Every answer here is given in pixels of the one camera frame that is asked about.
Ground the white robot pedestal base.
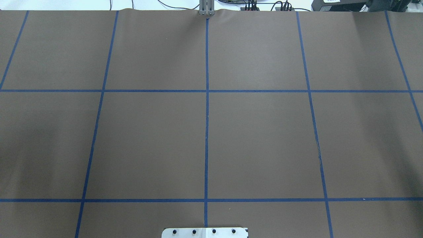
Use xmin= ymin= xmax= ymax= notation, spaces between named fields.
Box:
xmin=161 ymin=227 xmax=249 ymax=238

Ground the grey aluminium camera post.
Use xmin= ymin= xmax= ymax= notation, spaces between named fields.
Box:
xmin=198 ymin=0 xmax=215 ymax=16

